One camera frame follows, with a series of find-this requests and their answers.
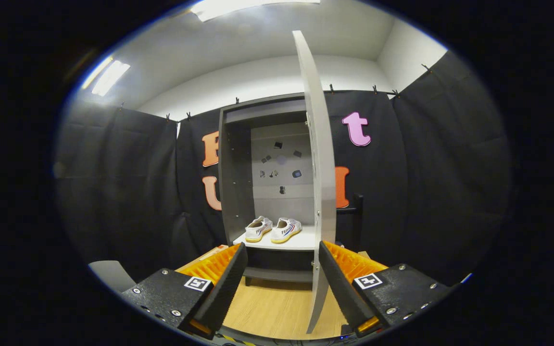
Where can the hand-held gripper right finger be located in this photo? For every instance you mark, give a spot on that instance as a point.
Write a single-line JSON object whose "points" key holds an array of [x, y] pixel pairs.
{"points": [[339, 288]]}

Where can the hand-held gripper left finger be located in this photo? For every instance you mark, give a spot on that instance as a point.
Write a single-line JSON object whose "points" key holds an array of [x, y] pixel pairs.
{"points": [[229, 288]]}

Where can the white shoe striped side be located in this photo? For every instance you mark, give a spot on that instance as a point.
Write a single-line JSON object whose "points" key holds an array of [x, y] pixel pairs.
{"points": [[258, 229]]}

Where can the white shoe red tongue logo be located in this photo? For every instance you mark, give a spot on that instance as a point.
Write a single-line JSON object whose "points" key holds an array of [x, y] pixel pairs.
{"points": [[284, 230]]}

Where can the dark grey shoe cabinet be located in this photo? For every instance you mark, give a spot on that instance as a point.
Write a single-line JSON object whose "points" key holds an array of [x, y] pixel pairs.
{"points": [[236, 182]]}

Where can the light grey cabinet shelf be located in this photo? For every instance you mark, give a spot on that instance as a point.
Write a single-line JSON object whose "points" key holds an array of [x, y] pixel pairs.
{"points": [[296, 242]]}

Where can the black backdrop cloth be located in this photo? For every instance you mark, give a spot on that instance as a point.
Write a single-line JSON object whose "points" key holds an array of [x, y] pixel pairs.
{"points": [[426, 192]]}

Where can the ceiling light panel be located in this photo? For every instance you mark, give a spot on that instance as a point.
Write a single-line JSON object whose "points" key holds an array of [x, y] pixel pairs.
{"points": [[238, 7], [111, 77]]}

